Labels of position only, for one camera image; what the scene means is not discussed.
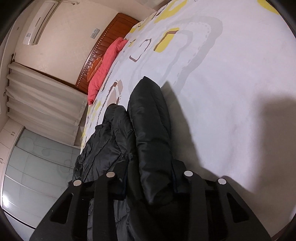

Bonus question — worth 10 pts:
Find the pink folded quilt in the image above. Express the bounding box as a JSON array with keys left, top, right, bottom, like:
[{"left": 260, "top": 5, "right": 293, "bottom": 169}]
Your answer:
[{"left": 87, "top": 37, "right": 128, "bottom": 105}]

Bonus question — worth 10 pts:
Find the left beige curtain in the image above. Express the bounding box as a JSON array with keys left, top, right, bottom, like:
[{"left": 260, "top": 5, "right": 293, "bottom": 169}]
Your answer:
[{"left": 6, "top": 62, "right": 87, "bottom": 146}]

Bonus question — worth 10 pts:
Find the frosted glass wardrobe door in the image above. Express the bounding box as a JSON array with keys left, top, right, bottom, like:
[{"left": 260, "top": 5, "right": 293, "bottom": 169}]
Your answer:
[{"left": 3, "top": 129, "right": 80, "bottom": 229}]

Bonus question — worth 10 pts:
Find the patterned white bed sheet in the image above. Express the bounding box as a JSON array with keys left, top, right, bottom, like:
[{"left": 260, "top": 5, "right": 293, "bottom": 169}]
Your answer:
[{"left": 82, "top": 1, "right": 295, "bottom": 238}]

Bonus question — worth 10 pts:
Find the wooden headboard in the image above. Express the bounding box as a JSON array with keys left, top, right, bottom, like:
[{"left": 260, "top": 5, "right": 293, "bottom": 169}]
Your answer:
[{"left": 75, "top": 13, "right": 139, "bottom": 94}]

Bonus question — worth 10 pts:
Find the orange patterned pillow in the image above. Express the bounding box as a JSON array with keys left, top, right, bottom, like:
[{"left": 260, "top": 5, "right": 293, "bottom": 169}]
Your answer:
[{"left": 87, "top": 55, "right": 103, "bottom": 82}]

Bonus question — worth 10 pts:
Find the white wall air conditioner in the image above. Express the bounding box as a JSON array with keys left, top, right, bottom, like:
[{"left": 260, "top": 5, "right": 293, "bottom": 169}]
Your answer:
[{"left": 23, "top": 1, "right": 59, "bottom": 45}]

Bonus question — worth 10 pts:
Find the black puffer jacket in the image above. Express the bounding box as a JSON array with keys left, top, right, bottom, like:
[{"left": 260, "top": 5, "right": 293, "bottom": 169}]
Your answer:
[{"left": 73, "top": 77, "right": 190, "bottom": 240}]

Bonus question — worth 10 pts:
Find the wall switch panel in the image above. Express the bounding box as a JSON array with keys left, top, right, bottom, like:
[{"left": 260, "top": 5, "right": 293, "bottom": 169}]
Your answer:
[{"left": 90, "top": 28, "right": 100, "bottom": 39}]

